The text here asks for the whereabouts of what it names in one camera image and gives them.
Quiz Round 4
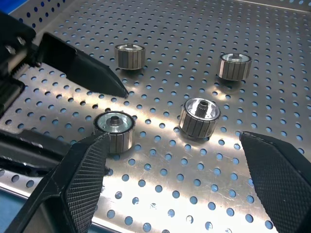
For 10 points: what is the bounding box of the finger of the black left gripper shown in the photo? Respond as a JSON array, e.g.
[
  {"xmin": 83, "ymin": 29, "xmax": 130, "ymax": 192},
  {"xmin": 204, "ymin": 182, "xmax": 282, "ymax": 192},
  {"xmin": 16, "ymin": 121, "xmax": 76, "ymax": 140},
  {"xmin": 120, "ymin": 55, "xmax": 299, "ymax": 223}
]
[
  {"xmin": 36, "ymin": 33, "xmax": 129, "ymax": 99},
  {"xmin": 0, "ymin": 129, "xmax": 73, "ymax": 176}
]

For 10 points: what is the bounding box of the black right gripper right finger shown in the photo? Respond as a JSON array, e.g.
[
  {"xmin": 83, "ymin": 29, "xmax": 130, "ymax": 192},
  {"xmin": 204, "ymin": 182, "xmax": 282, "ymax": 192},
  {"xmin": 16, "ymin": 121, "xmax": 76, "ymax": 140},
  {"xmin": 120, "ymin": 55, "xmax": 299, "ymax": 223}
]
[{"xmin": 239, "ymin": 131, "xmax": 311, "ymax": 233}]

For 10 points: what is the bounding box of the perforated steel tray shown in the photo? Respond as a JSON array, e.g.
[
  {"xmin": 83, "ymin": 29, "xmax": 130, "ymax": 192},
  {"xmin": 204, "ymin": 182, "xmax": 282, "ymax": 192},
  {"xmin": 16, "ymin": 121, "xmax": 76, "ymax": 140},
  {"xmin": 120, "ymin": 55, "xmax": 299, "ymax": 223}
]
[{"xmin": 0, "ymin": 0, "xmax": 311, "ymax": 233}]

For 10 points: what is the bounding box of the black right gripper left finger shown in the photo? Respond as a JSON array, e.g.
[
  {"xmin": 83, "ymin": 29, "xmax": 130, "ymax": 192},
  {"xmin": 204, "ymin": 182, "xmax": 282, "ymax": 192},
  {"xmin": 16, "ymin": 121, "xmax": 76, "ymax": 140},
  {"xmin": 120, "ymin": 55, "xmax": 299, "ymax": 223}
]
[{"xmin": 4, "ymin": 132, "xmax": 111, "ymax": 233}]

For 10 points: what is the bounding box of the ribbed metal roller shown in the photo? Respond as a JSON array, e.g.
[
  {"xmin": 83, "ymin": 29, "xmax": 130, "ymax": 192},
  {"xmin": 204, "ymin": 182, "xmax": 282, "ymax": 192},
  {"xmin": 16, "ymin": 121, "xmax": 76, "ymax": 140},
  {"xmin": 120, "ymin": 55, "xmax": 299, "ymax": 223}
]
[
  {"xmin": 218, "ymin": 52, "xmax": 252, "ymax": 81},
  {"xmin": 179, "ymin": 98, "xmax": 221, "ymax": 139},
  {"xmin": 114, "ymin": 43, "xmax": 146, "ymax": 70},
  {"xmin": 93, "ymin": 111, "xmax": 136, "ymax": 154}
]

